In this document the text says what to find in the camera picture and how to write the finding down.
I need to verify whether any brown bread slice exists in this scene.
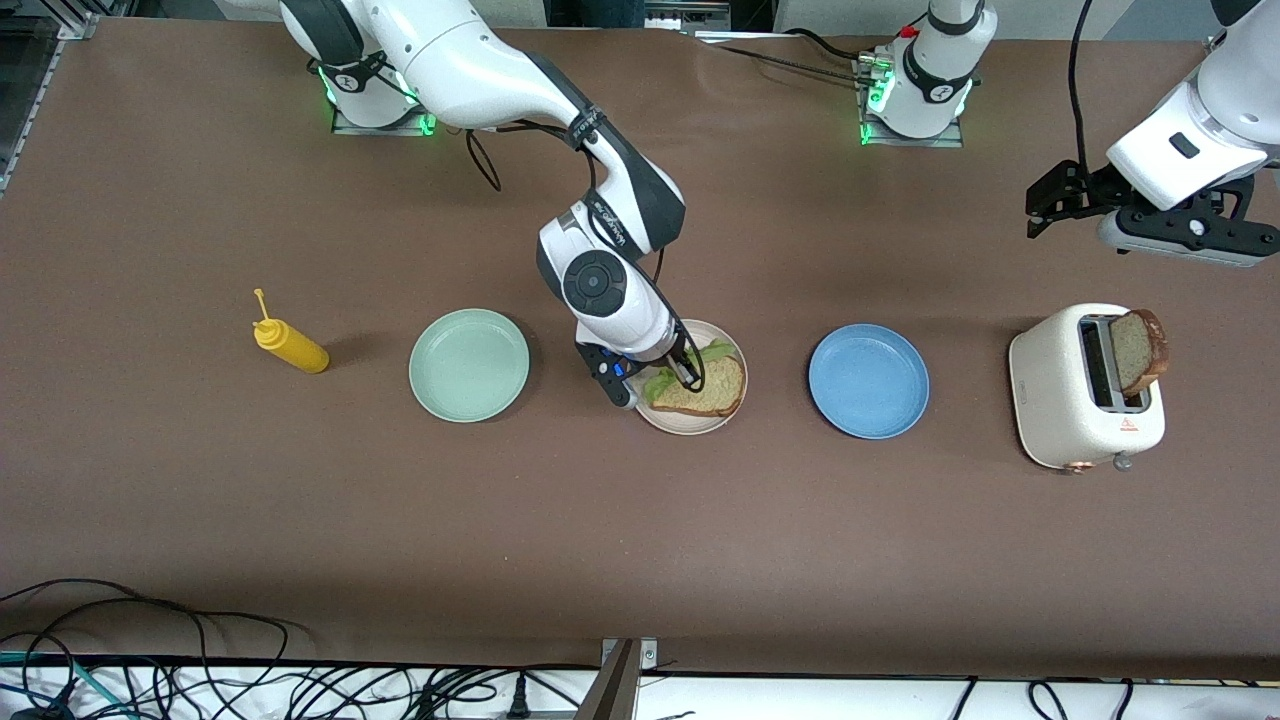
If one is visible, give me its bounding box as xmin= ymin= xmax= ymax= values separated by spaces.
xmin=1110 ymin=308 xmax=1169 ymax=399
xmin=652 ymin=352 xmax=747 ymax=418

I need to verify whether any green lettuce leaf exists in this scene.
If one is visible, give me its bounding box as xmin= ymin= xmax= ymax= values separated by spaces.
xmin=645 ymin=339 xmax=741 ymax=401

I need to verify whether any yellow squeeze bottle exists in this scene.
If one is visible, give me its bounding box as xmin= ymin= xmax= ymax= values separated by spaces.
xmin=252 ymin=288 xmax=331 ymax=375

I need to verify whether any beige plate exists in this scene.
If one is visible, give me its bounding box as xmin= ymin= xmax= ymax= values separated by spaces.
xmin=632 ymin=319 xmax=749 ymax=436

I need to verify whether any mint green plate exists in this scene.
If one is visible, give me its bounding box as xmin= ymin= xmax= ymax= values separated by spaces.
xmin=408 ymin=308 xmax=531 ymax=424

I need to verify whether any blue plate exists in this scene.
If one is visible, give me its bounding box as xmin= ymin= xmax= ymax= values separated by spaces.
xmin=808 ymin=323 xmax=931 ymax=440

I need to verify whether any white toaster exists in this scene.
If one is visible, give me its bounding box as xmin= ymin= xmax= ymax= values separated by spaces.
xmin=1008 ymin=303 xmax=1168 ymax=473

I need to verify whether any white power strip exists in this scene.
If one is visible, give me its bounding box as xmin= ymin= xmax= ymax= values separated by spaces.
xmin=648 ymin=5 xmax=733 ymax=31

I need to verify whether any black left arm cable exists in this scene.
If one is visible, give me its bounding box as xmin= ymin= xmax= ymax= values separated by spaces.
xmin=1068 ymin=0 xmax=1096 ymax=171

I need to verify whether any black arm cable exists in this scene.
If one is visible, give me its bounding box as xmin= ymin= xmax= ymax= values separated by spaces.
xmin=465 ymin=120 xmax=601 ymax=193
xmin=1068 ymin=0 xmax=1096 ymax=171

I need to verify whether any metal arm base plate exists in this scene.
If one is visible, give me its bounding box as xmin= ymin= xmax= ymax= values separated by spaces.
xmin=857 ymin=52 xmax=966 ymax=149
xmin=330 ymin=95 xmax=443 ymax=137

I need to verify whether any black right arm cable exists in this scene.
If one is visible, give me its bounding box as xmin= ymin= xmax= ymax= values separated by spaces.
xmin=465 ymin=120 xmax=601 ymax=193

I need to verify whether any black braided cable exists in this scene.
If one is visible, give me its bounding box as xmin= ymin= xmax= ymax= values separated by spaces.
xmin=700 ymin=28 xmax=876 ymax=89

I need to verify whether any aluminium profile post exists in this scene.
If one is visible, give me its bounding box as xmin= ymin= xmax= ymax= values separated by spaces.
xmin=575 ymin=638 xmax=659 ymax=720

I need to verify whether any teal cable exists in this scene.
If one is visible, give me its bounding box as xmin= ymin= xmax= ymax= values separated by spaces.
xmin=0 ymin=650 xmax=136 ymax=720

